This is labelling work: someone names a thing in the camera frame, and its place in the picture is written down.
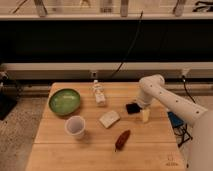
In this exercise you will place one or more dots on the small clear plastic bottle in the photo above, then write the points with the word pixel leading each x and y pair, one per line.
pixel 99 93

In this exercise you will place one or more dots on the black equipment at left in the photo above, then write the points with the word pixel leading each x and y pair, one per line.
pixel 7 103

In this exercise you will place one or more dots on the black rectangular eraser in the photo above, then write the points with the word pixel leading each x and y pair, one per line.
pixel 132 108

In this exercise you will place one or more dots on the white ceramic cup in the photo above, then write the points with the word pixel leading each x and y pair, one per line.
pixel 75 126

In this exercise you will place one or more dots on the brown dried chili pepper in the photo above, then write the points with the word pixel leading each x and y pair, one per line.
pixel 122 140

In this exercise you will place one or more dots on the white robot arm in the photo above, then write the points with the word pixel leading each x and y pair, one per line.
pixel 200 157

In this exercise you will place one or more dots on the blue cable connector box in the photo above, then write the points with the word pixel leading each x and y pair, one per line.
pixel 175 121

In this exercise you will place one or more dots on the green ceramic bowl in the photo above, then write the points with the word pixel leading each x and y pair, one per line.
pixel 64 101

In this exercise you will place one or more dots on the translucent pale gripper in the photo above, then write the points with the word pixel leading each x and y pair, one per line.
pixel 145 115

